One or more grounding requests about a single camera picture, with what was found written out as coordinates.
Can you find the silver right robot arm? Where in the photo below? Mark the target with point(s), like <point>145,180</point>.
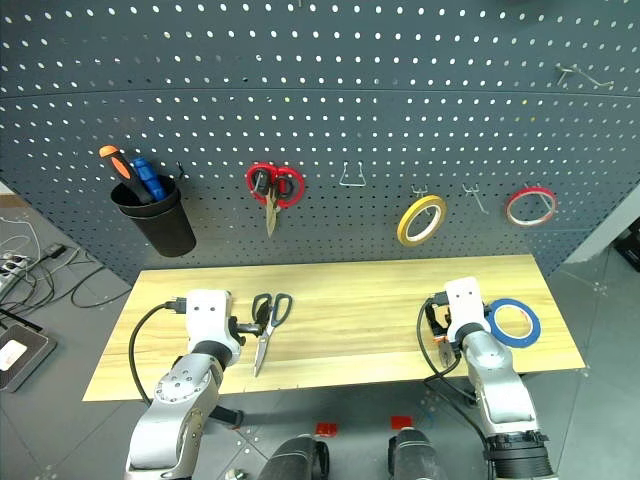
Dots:
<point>500,380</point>

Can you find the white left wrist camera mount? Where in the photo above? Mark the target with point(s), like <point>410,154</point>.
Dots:
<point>207,320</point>

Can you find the black table foot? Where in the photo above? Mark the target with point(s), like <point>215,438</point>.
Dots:
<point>230,416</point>

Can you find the metal double peg hook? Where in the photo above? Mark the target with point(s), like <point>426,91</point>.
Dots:
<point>420,190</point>
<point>542,197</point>
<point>472,191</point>

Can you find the white power strip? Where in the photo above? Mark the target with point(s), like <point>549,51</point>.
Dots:
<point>10,265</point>

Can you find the black round tool cup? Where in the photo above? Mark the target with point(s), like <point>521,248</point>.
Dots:
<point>165,230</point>

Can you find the small black hook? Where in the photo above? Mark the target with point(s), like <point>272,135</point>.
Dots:
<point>182,172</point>

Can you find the long metal peg hook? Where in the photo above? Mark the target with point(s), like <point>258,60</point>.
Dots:
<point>582,74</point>

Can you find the silver black floor bracket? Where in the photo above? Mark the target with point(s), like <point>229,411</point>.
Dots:
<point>234,474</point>

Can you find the dark rounded shape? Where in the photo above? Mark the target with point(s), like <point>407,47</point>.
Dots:
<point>415,455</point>
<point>295,457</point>

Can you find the black box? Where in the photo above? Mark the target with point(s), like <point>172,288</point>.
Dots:
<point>629,245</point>

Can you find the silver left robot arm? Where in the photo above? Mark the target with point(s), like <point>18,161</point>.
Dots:
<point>180,395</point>

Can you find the black flat tray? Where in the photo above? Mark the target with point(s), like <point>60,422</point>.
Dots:
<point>35,360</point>

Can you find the red floor marker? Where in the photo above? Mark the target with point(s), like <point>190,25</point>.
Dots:
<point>401,422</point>
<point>326,429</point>

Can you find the yellow tape roll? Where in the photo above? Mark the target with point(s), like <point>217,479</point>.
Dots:
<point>402,227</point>

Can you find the black power adapter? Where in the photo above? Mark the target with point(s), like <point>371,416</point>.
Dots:
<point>55,250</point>

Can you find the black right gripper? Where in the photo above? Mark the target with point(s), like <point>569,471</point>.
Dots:
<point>440,301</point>

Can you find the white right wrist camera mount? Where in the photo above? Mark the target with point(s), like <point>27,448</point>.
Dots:
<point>465,305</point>

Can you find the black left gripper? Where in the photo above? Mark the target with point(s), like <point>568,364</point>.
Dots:
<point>239,330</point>

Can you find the blue tape roll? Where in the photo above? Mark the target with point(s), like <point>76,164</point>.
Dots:
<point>515,342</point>

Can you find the dark grey metal pegboard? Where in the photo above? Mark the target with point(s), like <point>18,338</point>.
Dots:
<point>225,240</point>

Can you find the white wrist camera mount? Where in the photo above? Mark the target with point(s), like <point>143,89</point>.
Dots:
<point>207,320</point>
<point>465,305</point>

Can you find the red tape roll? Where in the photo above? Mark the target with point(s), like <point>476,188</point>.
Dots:
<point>531,190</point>

